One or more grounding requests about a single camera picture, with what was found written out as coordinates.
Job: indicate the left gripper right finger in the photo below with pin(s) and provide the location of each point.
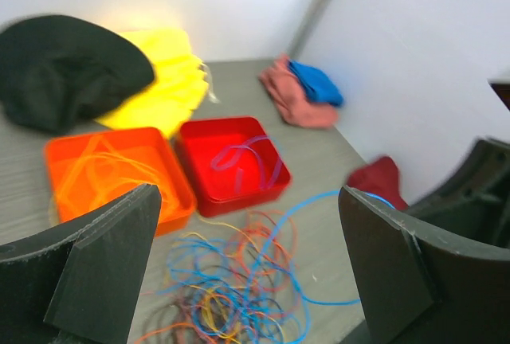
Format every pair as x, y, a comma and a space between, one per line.
419, 283

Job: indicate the blue cloth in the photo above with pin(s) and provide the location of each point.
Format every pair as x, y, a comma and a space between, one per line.
317, 85

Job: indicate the dark red cloth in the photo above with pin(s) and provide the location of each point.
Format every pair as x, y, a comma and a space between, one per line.
380, 177

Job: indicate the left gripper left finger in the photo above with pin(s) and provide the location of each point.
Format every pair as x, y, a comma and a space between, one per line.
79, 282

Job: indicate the black cloth hat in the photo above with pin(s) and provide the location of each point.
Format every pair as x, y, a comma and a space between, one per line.
58, 70

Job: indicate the pink cloth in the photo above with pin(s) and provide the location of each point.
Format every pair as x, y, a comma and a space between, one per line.
290, 100

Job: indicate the red plastic box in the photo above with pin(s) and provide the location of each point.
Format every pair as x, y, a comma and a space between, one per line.
231, 163

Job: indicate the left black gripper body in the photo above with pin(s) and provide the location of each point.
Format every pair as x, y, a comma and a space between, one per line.
474, 201

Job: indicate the orange plastic box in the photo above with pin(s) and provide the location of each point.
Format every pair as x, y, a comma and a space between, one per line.
90, 170

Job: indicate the yellow cloth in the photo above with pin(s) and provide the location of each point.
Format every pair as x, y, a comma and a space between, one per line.
178, 89

